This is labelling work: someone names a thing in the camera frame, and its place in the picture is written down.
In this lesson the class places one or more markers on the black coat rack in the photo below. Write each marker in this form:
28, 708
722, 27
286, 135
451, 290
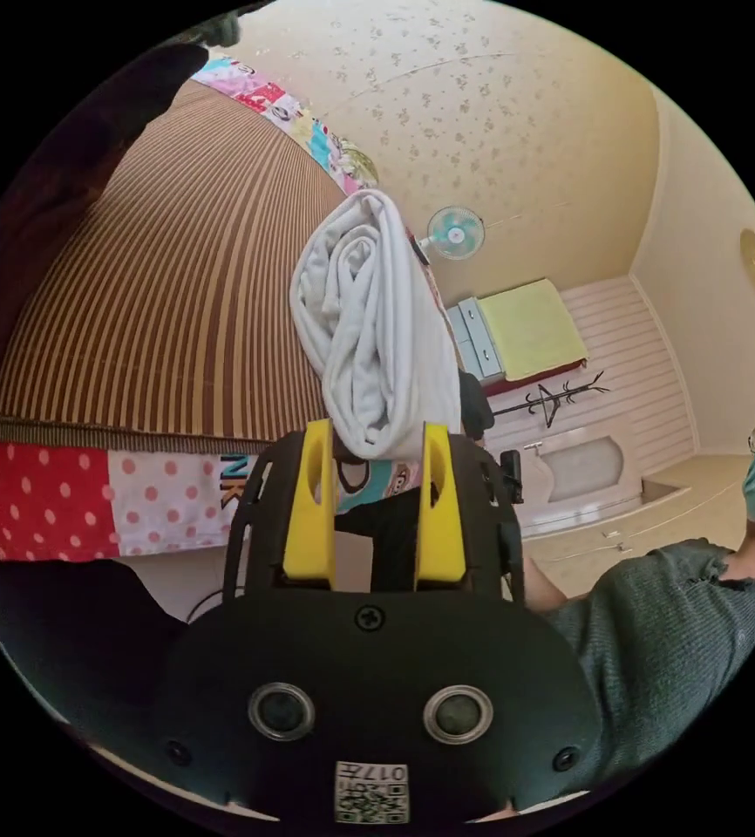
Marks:
547, 399

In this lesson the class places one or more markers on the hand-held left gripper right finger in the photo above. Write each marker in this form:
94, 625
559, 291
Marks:
441, 523

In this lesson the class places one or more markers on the person's right forearm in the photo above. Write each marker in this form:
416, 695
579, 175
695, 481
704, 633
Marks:
543, 585

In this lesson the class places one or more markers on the small wall fan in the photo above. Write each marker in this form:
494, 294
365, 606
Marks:
455, 233

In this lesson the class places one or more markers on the person's body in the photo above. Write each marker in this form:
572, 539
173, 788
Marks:
665, 641

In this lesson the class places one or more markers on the grey cupboard with yellow cloth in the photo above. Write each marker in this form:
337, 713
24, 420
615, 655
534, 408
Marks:
528, 327

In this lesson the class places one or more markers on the white pants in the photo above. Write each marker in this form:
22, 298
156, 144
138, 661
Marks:
371, 327

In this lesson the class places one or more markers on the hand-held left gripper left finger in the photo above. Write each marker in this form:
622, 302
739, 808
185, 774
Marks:
309, 516

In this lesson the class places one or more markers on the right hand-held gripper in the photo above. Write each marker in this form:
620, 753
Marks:
475, 402

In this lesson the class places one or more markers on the bed with striped mat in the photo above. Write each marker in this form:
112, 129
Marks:
155, 294

